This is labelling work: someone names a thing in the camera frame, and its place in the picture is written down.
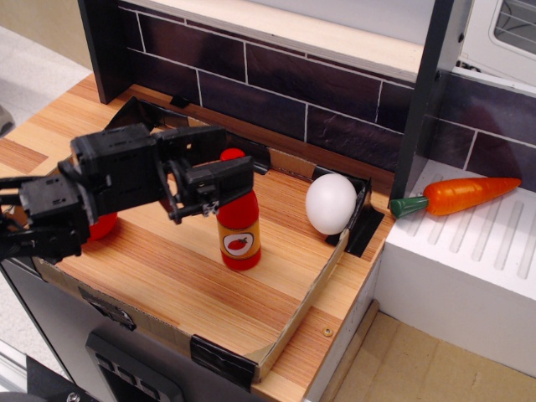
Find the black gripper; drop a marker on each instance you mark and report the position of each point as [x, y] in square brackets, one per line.
[128, 166]

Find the red hot sauce bottle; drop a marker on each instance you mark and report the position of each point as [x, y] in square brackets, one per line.
[239, 232]

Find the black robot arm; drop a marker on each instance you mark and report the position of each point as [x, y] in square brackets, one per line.
[56, 224]

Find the cardboard fence with black tape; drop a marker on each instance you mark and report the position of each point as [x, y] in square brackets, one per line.
[150, 285]

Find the white toy egg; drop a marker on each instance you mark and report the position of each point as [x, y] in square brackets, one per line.
[330, 202]

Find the red toy apple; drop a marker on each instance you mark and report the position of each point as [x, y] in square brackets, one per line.
[103, 226]

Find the light wooden shelf board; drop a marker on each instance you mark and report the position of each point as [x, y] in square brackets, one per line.
[395, 58]

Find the black oven control panel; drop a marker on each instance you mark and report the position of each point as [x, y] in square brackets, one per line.
[128, 378]

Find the orange toy carrot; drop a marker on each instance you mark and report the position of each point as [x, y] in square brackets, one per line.
[452, 196]

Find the white grooved sink drainboard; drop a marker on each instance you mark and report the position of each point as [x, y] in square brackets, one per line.
[467, 278]

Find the black left shelf post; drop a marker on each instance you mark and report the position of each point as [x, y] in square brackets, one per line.
[106, 42]

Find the black shelf post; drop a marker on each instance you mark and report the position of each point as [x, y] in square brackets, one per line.
[443, 43]
[106, 42]

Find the black right shelf post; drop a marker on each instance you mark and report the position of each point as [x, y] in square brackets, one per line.
[443, 43]

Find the white appliance with wire rack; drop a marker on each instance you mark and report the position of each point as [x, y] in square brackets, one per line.
[500, 40]

